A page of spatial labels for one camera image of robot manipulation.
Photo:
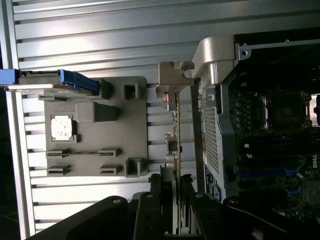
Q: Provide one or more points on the blue expansion slot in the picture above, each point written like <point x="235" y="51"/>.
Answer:
<point x="260" y="172"/>

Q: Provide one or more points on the open black PC case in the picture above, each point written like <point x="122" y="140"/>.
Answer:
<point x="220" y="140"/>

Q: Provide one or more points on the hard disk in blue bracket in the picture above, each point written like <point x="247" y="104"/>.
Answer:
<point x="50" y="77"/>

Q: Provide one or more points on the grey parts rack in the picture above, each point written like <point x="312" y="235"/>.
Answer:
<point x="100" y="140"/>

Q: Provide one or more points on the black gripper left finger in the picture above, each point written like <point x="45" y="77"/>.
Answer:
<point x="147" y="215"/>

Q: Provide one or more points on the silver CPU chip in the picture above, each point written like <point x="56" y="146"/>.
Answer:
<point x="62" y="127"/>

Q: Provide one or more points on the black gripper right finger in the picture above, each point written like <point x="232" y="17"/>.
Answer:
<point x="207" y="217"/>

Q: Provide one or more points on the CPU socket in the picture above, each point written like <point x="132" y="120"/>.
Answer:
<point x="285" y="112"/>

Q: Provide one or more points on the green motherboard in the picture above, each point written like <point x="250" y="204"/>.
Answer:
<point x="275" y="155"/>

